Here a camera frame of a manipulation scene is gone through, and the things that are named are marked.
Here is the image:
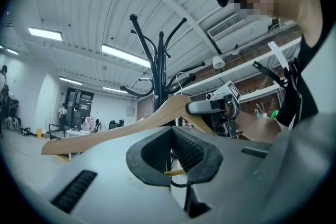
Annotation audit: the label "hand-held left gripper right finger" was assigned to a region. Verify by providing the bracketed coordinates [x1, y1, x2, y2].
[172, 126, 274, 224]

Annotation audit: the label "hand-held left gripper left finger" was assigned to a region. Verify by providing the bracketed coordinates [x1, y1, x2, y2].
[39, 126, 190, 224]

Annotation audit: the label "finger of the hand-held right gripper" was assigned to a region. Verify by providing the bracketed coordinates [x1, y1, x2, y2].
[185, 100, 227, 115]

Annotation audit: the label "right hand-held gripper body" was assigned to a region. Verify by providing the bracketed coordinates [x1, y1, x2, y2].
[205, 81, 244, 138]

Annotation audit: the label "wooden hanger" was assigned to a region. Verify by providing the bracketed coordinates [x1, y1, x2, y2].
[41, 72, 218, 176]

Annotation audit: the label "black coat rack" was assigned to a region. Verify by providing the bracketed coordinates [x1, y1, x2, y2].
[120, 14, 206, 113]

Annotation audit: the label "person's right forearm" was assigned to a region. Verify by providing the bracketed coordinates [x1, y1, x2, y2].
[236, 111, 281, 144]

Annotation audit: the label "white metal shelving unit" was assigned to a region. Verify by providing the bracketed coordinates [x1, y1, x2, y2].
[173, 36, 302, 129]

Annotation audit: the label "white shade lamp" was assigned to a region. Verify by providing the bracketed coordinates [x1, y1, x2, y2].
[212, 56, 226, 69]

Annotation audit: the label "white desk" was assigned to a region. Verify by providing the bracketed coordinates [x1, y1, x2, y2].
[65, 128, 92, 140]

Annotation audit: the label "pink items pile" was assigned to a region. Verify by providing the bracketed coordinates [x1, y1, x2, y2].
[80, 116, 97, 131]

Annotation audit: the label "person's torso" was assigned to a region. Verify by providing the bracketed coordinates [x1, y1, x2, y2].
[277, 20, 336, 129]

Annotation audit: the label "white ceiling air conditioner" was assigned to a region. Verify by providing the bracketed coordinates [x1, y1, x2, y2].
[207, 12, 249, 40]

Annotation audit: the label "black platform cart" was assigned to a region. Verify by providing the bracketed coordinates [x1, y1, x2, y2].
[48, 123, 66, 141]

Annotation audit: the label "black glass door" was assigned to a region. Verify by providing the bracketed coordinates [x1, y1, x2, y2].
[65, 87, 95, 128]

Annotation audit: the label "grey backpacks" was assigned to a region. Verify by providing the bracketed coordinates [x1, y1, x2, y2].
[5, 115, 22, 131]

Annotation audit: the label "black folding trolley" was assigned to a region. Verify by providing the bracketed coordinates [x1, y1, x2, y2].
[7, 98, 19, 116]

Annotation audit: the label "black chest strap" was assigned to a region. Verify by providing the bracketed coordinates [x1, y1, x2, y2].
[252, 60, 288, 87]

